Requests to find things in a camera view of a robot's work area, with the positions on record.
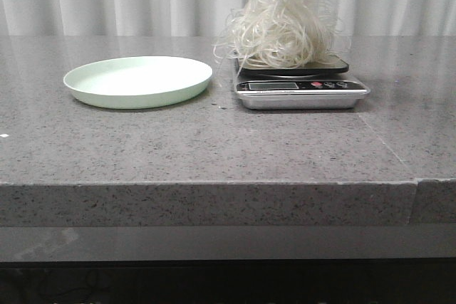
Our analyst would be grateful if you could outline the white vermicelli noodle bundle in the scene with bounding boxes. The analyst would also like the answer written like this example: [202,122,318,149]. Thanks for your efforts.
[213,0,338,70]

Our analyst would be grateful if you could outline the silver black kitchen scale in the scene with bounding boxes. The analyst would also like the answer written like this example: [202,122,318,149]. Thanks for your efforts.
[234,55,371,110]

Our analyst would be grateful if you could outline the pale green round plate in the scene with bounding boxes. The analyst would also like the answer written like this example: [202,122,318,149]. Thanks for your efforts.
[63,56,213,110]

